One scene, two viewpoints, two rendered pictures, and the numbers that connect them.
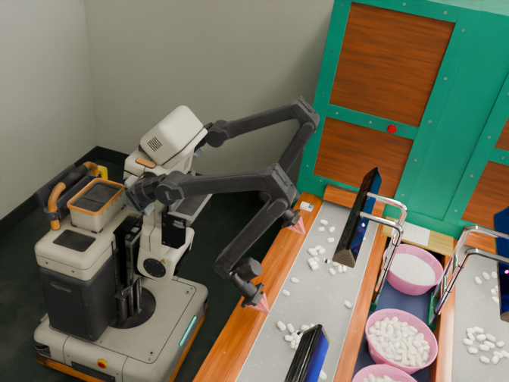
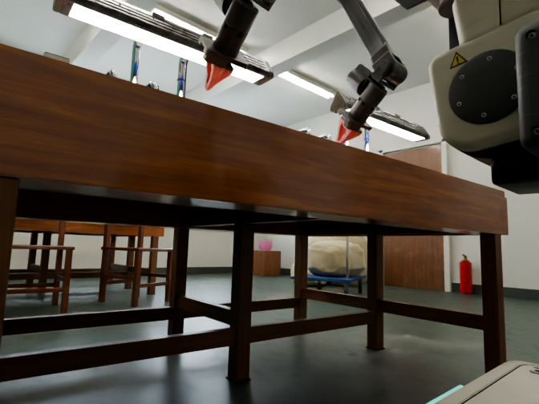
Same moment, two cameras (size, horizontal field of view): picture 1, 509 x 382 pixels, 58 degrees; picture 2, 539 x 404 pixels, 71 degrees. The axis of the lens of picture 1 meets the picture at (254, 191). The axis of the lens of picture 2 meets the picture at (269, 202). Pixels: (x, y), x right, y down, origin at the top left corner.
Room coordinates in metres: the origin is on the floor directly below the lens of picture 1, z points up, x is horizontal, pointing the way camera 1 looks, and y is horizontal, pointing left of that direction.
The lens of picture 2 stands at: (2.18, 0.36, 0.49)
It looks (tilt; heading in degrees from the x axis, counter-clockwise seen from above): 7 degrees up; 215
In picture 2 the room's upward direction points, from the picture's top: 2 degrees clockwise
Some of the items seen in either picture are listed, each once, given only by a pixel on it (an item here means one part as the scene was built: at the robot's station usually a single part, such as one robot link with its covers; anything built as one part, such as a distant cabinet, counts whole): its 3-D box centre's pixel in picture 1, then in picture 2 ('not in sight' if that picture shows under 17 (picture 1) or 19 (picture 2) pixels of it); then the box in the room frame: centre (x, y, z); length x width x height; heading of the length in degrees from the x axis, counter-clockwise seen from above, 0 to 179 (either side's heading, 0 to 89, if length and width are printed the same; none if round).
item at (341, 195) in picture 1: (354, 199); not in sight; (1.95, -0.50, 0.83); 0.30 x 0.06 x 0.07; 73
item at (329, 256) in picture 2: not in sight; (335, 257); (-1.79, -1.46, 0.41); 0.74 x 0.56 x 0.39; 168
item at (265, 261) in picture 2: not in sight; (265, 257); (-3.62, -3.73, 0.32); 0.42 x 0.42 x 0.63; 77
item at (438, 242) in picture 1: (417, 236); not in sight; (1.80, -0.81, 0.77); 0.33 x 0.15 x 0.01; 73
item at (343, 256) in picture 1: (361, 210); (180, 38); (1.51, -0.43, 1.08); 0.62 x 0.08 x 0.07; 163
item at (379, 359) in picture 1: (398, 344); not in sight; (1.17, -0.62, 0.72); 0.27 x 0.27 x 0.10
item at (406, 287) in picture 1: (410, 271); not in sight; (1.59, -0.75, 0.72); 0.27 x 0.27 x 0.10
